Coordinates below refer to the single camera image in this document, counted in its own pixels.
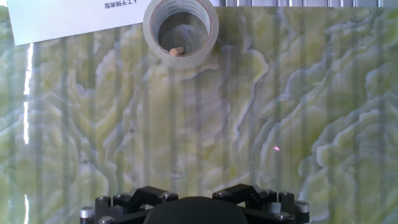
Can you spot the short wooden stick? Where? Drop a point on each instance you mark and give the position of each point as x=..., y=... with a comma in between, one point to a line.
x=176, y=51

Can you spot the printed instruction paper sheet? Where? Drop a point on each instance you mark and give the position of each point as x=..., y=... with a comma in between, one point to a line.
x=68, y=18

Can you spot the green marble pattern mat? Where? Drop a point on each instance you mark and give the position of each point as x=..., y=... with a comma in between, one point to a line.
x=217, y=124

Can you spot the clear packing tape roll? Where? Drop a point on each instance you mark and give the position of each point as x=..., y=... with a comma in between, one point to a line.
x=151, y=37

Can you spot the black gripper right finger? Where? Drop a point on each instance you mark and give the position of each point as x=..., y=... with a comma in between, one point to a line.
x=248, y=194

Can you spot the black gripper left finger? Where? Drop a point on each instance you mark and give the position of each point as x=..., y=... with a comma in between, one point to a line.
x=136, y=199

